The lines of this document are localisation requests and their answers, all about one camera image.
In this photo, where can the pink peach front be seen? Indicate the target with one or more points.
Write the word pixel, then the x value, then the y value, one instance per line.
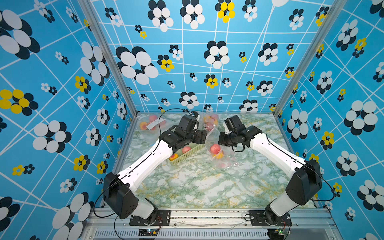
pixel 215 149

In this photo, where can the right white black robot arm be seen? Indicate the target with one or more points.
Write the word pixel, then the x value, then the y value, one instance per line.
pixel 305 176

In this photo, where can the clear zip-top bag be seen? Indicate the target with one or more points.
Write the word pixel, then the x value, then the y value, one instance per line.
pixel 152 123

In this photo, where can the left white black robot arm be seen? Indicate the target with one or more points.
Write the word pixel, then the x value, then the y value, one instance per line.
pixel 119 189

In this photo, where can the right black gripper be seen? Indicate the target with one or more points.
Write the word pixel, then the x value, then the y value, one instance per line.
pixel 221 139

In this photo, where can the pink peach centre back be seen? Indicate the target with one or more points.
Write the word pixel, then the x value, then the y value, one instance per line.
pixel 186 149

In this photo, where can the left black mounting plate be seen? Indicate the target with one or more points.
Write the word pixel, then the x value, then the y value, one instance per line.
pixel 157 218

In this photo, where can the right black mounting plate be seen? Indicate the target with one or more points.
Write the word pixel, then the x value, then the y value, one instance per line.
pixel 262 218

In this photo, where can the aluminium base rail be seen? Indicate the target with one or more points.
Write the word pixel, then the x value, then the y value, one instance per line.
pixel 217 224

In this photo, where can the pale green plastic basket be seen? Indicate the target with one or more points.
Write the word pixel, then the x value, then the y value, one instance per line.
pixel 183 157

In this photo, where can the black mounting plate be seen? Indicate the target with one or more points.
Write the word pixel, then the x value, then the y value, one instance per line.
pixel 262 218
pixel 157 218

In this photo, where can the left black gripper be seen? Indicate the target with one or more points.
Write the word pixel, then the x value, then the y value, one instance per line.
pixel 199 139

